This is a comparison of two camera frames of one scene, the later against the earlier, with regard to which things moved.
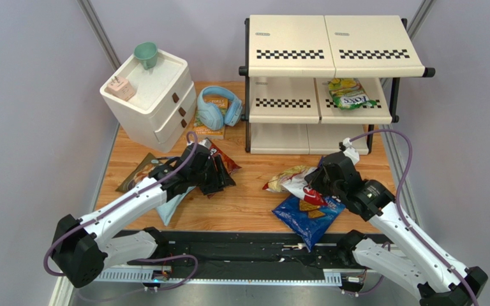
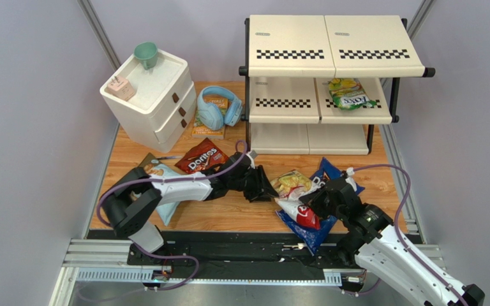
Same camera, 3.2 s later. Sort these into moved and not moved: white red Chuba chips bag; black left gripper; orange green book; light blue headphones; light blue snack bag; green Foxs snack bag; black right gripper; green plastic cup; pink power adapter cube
Moved: black right gripper; black left gripper; white red Chuba chips bag
Not moved: green plastic cup; light blue snack bag; orange green book; light blue headphones; green Foxs snack bag; pink power adapter cube
